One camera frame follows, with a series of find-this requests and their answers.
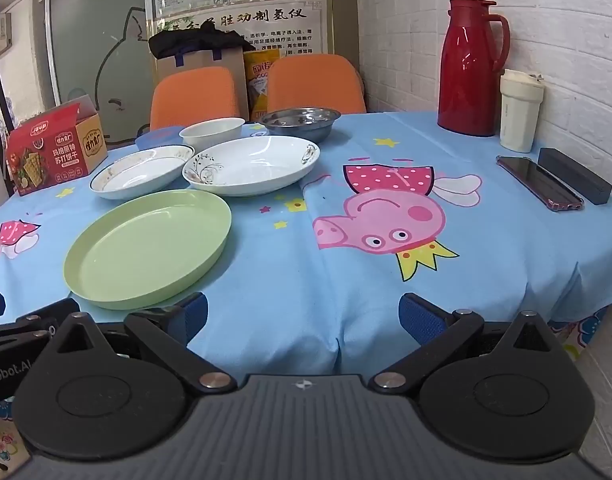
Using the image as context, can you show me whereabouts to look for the green plastic plate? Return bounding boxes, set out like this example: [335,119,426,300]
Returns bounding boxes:
[63,190,232,311]

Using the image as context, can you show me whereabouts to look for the white plate brown rim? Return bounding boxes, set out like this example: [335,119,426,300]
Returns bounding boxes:
[89,145,194,200]

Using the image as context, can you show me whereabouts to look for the white plate floral pattern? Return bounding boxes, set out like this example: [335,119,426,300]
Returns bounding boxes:
[182,136,321,197]

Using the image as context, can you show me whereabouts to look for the blue plastic bowl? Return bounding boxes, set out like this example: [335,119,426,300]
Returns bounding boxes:
[135,126,183,151]

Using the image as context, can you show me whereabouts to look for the white ceramic bowl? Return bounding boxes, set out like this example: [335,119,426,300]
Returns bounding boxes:
[179,117,245,153]

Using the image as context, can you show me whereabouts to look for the stainless steel bowl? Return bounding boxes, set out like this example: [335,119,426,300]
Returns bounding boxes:
[259,107,342,144]

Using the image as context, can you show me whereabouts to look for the red cracker box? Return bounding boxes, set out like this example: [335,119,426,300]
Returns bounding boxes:
[6,94,108,196]

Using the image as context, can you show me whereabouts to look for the smartphone pink case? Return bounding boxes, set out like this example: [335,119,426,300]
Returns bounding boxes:
[496,156,583,212]

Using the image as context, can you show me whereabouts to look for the black rectangular case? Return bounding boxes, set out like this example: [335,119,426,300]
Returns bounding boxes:
[538,148,612,205]

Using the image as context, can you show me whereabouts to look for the left orange chair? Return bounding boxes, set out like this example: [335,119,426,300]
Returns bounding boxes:
[150,66,241,130]

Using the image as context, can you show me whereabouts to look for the orange chair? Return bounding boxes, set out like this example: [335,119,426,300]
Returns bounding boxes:
[150,66,241,130]
[267,54,367,114]

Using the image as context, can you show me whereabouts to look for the red thermos jug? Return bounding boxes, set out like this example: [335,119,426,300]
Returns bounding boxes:
[437,0,511,136]

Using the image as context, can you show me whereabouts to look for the cream travel cup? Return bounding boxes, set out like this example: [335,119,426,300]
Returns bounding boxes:
[500,68,545,153]

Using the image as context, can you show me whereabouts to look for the right orange chair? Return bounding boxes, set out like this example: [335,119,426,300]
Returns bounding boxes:
[267,54,367,114]

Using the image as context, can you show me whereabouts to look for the yellow snack bag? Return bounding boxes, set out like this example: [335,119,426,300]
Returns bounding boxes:
[244,49,281,122]

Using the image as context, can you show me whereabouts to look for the frosted glass door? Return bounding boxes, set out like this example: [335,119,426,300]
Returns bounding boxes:
[30,0,154,145]

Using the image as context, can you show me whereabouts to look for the black cloth on box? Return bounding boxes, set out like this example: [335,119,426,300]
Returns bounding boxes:
[149,22,255,60]

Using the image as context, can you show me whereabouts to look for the cardboard box blue handles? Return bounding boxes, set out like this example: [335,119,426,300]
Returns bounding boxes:
[155,48,249,119]

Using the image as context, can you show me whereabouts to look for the white wall poster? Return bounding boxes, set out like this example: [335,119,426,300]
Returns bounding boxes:
[144,0,334,55]

